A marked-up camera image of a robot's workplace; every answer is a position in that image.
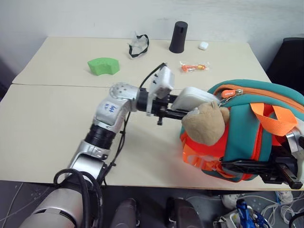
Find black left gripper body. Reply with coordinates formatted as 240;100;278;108
151;94;172;126

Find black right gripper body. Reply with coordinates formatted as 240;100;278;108
260;152;304;190

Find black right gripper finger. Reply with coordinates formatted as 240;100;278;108
221;160;278;177

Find white rectangular box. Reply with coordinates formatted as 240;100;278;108
171;86;221;113

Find orange and teal backpack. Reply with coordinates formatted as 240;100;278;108
179;78;304;183

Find tan plush bear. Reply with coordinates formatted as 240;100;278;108
181;101;230;146

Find orange items in clear packet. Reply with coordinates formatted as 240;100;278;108
179;60;211;74

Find blue plastic object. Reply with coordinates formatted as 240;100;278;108
235;199;265;228

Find black cone-shaped cup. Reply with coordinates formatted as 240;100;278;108
169;21;188;54

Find green foam block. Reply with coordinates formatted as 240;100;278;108
87;57;120;76

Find dark rounded shape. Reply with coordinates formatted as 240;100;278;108
111;198;141;228
165;196;203;228

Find black chair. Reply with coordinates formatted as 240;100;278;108
266;37;304;90

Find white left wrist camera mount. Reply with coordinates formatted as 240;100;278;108
146;66;176;117

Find white cable bundle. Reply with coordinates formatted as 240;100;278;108
260;190;304;228

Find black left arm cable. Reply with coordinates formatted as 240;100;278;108
53;62;167;228

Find clear bag with black strap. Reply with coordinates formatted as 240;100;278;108
127;30;150;59

